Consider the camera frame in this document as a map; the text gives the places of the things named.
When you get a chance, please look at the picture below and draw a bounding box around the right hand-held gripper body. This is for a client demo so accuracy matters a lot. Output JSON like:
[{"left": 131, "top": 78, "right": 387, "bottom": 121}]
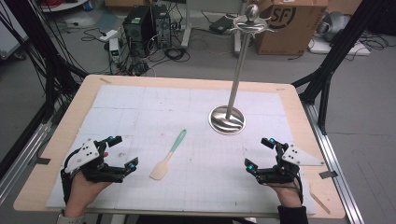
[{"left": 255, "top": 142, "right": 325, "bottom": 205}]

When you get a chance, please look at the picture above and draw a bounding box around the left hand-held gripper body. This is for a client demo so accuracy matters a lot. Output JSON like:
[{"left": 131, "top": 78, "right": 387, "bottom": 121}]
[{"left": 60, "top": 138, "right": 127, "bottom": 204}]

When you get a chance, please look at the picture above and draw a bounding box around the teal handled beige spatula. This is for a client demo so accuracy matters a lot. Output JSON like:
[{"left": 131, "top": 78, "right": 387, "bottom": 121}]
[{"left": 148, "top": 129, "right": 188, "bottom": 181}]

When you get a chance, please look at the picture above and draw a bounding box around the silver metal utensil stand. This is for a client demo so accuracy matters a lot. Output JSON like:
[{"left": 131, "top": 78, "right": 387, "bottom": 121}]
[{"left": 207, "top": 3, "right": 278, "bottom": 136}]

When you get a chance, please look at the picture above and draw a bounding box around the person's right hand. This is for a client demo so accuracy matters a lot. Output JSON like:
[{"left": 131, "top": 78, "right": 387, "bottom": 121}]
[{"left": 268, "top": 181, "right": 304, "bottom": 209}]

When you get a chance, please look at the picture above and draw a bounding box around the person's left hand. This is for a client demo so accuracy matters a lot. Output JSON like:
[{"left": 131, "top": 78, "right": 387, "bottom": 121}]
[{"left": 64, "top": 150, "right": 112, "bottom": 218}]

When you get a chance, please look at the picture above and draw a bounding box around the light wooden table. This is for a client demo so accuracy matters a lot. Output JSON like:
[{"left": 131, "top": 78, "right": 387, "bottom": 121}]
[{"left": 12, "top": 74, "right": 347, "bottom": 220}]

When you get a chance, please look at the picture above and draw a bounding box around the grey wrist band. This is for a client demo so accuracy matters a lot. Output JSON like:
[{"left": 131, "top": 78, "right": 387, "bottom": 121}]
[{"left": 56, "top": 209, "right": 87, "bottom": 224}]

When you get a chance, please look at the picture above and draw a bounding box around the white grid mat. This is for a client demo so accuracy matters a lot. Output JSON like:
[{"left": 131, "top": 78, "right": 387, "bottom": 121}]
[{"left": 45, "top": 84, "right": 317, "bottom": 216}]

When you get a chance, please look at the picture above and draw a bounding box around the white box with display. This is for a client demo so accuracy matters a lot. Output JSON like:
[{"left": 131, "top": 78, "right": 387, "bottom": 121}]
[{"left": 108, "top": 37, "right": 122, "bottom": 65}]

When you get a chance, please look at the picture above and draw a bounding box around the white power strip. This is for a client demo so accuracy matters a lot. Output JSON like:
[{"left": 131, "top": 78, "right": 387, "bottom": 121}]
[{"left": 99, "top": 29, "right": 121, "bottom": 43}]

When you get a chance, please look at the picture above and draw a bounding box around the large black computer tower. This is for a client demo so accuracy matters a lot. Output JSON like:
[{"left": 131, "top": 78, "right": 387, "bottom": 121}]
[{"left": 122, "top": 6, "right": 155, "bottom": 59}]

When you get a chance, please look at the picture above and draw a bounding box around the brown cardboard box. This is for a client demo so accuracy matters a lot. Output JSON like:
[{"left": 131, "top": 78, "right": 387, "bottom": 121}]
[{"left": 253, "top": 0, "right": 330, "bottom": 57}]

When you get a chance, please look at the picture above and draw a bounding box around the white flat board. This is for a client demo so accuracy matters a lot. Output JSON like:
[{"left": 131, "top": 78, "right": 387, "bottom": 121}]
[{"left": 308, "top": 36, "right": 372, "bottom": 57}]

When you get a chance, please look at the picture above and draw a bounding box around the slim black computer tower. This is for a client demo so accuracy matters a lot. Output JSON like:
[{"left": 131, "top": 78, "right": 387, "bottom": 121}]
[{"left": 151, "top": 4, "right": 173, "bottom": 49}]

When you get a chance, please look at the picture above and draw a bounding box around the flat black device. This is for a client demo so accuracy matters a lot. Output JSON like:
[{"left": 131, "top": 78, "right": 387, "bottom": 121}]
[{"left": 208, "top": 14, "right": 235, "bottom": 35}]

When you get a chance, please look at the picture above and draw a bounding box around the grey rounded device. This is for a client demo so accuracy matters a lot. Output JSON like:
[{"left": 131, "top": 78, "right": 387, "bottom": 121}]
[{"left": 317, "top": 10, "right": 352, "bottom": 44}]

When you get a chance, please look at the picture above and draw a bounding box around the white desk leg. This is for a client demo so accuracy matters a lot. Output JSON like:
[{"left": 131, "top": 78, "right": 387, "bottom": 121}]
[{"left": 180, "top": 0, "right": 193, "bottom": 49}]

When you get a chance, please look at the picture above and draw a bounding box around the aluminium rail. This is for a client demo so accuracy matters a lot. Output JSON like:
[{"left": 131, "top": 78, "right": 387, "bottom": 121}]
[
  {"left": 0, "top": 120, "right": 53, "bottom": 204},
  {"left": 302, "top": 102, "right": 366, "bottom": 224}
]

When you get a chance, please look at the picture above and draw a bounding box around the black metal frame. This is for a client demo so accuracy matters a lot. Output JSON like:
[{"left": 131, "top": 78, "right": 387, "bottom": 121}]
[
  {"left": 0, "top": 0, "right": 90, "bottom": 180},
  {"left": 291, "top": 0, "right": 389, "bottom": 136}
]

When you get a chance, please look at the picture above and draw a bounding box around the coiled black cable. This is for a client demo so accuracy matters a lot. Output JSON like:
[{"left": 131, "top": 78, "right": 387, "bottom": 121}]
[{"left": 163, "top": 46, "right": 191, "bottom": 63}]

